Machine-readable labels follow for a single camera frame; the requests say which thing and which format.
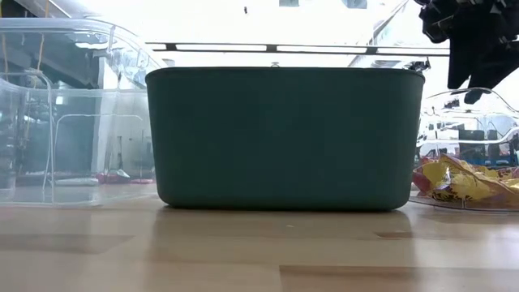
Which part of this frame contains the yellow Sour Patch candy bag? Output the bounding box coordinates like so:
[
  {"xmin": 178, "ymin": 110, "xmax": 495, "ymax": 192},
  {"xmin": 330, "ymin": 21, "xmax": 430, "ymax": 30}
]
[
  {"xmin": 431, "ymin": 153, "xmax": 519, "ymax": 204},
  {"xmin": 412, "ymin": 156, "xmax": 455, "ymax": 196},
  {"xmin": 486, "ymin": 164, "xmax": 519, "ymax": 195}
]

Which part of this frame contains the black background rail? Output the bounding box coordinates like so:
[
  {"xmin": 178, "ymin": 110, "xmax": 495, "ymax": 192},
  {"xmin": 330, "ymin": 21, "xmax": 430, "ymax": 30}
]
[{"xmin": 145, "ymin": 41, "xmax": 451, "ymax": 57}]

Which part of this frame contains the teal plastic bin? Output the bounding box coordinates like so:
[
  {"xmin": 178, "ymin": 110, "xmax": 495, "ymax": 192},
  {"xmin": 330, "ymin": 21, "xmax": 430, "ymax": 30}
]
[{"xmin": 144, "ymin": 67, "xmax": 426, "ymax": 212}]

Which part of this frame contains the clear plastic bin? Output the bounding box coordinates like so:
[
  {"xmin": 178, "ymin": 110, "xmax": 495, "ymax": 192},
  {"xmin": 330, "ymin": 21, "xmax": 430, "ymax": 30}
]
[
  {"xmin": 0, "ymin": 18, "xmax": 165, "ymax": 208},
  {"xmin": 407, "ymin": 86, "xmax": 519, "ymax": 214}
]

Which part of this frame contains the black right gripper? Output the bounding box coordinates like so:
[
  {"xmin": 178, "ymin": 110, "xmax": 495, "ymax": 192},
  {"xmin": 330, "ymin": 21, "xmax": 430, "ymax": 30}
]
[{"xmin": 414, "ymin": 0, "xmax": 519, "ymax": 105}]

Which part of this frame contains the small black background fixture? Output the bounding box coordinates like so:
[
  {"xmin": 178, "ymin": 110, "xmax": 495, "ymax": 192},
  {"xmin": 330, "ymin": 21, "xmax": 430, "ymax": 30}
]
[{"xmin": 406, "ymin": 58, "xmax": 431, "ymax": 74}]

